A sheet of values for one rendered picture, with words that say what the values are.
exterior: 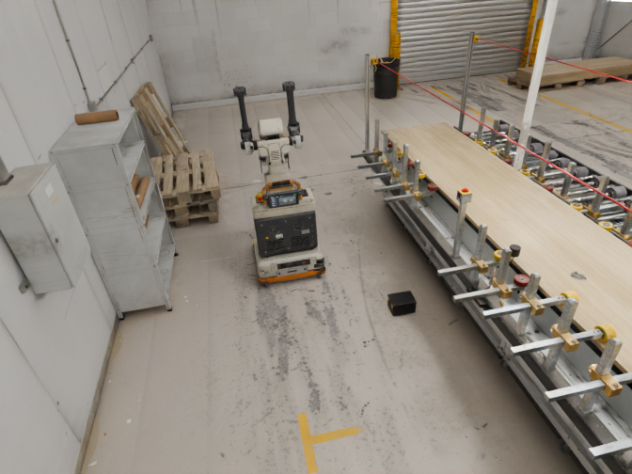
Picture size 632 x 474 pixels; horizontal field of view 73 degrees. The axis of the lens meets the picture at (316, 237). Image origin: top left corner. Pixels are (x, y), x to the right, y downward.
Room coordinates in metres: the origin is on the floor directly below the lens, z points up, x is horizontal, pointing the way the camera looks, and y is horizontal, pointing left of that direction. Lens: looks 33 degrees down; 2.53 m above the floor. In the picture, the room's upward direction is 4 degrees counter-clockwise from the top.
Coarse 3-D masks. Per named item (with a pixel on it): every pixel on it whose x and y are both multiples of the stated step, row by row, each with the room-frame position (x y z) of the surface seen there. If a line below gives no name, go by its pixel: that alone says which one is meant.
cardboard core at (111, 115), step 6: (78, 114) 3.33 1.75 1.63; (84, 114) 3.33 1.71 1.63; (90, 114) 3.33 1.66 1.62; (96, 114) 3.33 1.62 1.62; (102, 114) 3.33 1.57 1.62; (108, 114) 3.34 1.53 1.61; (114, 114) 3.34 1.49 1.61; (78, 120) 3.29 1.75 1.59; (84, 120) 3.30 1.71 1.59; (90, 120) 3.31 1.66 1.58; (96, 120) 3.32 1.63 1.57; (102, 120) 3.33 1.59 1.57; (108, 120) 3.34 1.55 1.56
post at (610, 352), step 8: (608, 344) 1.17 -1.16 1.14; (616, 344) 1.15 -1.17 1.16; (608, 352) 1.16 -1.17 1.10; (616, 352) 1.15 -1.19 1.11; (600, 360) 1.18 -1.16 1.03; (608, 360) 1.15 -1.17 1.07; (600, 368) 1.16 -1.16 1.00; (608, 368) 1.15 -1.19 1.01; (592, 392) 1.15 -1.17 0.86; (584, 400) 1.17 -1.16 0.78; (592, 400) 1.15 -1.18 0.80; (584, 408) 1.15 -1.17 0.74
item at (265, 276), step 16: (256, 240) 3.46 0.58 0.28; (256, 256) 3.21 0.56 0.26; (272, 256) 3.17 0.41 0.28; (288, 256) 3.15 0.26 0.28; (304, 256) 3.14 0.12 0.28; (320, 256) 3.14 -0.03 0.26; (272, 272) 3.06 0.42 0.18; (288, 272) 3.08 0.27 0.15; (304, 272) 3.11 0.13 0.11; (320, 272) 3.13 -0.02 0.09
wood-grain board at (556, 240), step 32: (416, 128) 4.49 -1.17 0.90; (448, 128) 4.42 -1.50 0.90; (448, 160) 3.60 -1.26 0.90; (480, 160) 3.55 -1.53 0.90; (448, 192) 3.00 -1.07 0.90; (480, 192) 2.96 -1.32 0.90; (512, 192) 2.92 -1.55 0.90; (544, 192) 2.88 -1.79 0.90; (512, 224) 2.47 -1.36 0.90; (544, 224) 2.44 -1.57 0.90; (576, 224) 2.41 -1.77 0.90; (544, 256) 2.09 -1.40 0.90; (576, 256) 2.06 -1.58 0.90; (608, 256) 2.04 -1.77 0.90; (544, 288) 1.80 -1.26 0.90; (576, 288) 1.78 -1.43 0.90; (608, 288) 1.76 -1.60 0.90; (576, 320) 1.54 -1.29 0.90; (608, 320) 1.52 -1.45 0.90
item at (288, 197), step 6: (282, 192) 3.11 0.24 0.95; (288, 192) 3.11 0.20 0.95; (294, 192) 3.11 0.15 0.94; (300, 192) 3.19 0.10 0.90; (264, 198) 3.14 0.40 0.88; (270, 198) 3.09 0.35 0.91; (276, 198) 3.10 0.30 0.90; (282, 198) 3.12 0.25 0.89; (288, 198) 3.13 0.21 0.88; (294, 198) 3.14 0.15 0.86; (270, 204) 3.12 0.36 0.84; (276, 204) 3.13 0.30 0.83; (282, 204) 3.15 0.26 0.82; (288, 204) 3.16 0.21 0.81; (294, 204) 3.17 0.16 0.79
